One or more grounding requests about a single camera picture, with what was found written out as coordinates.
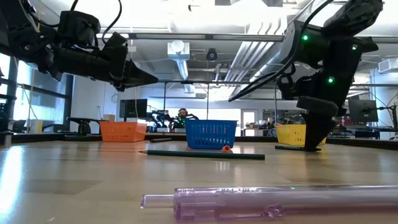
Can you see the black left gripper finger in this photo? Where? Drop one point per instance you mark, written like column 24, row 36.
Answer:
column 136, row 77

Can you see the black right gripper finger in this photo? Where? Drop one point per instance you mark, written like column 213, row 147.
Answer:
column 314, row 130

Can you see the yellow plastic basket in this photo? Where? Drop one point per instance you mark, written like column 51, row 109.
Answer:
column 289, row 135

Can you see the green marker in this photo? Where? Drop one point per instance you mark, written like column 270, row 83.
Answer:
column 289, row 148

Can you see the orange plastic basket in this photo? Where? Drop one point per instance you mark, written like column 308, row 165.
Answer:
column 122, row 131

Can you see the orange eraser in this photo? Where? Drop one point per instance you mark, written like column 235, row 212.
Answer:
column 226, row 149

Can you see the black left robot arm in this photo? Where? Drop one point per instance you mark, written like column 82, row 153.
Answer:
column 77, row 63

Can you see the black monitor on arm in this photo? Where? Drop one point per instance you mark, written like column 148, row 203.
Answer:
column 362, row 110

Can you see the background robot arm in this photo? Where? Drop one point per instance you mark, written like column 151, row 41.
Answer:
column 157, row 116

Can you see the black computer monitor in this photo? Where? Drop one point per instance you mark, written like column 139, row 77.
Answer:
column 133, row 108

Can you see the cardboard box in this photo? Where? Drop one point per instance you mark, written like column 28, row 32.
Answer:
column 109, row 117

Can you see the person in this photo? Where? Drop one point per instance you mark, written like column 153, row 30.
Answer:
column 182, row 113

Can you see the clear purple pen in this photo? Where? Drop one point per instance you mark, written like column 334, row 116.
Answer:
column 280, row 200

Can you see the grey overhead rig crossbeam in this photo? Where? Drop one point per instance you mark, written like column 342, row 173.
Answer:
column 217, row 37

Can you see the blue plastic basket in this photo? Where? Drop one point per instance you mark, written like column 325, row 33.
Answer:
column 211, row 133

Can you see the long dark green pencil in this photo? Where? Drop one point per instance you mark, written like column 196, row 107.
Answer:
column 205, row 154

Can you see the yellow box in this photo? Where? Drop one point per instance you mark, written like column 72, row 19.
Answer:
column 35, row 126

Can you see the white wall air unit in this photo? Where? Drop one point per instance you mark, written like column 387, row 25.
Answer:
column 387, row 65

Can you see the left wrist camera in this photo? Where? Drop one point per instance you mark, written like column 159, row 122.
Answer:
column 79, row 26

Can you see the black overhead camera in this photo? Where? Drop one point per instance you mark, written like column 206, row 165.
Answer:
column 211, row 54

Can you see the black neighbouring rig frame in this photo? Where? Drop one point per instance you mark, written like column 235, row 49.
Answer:
column 217, row 82

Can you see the black table frame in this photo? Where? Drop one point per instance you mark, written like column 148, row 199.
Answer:
column 46, row 137

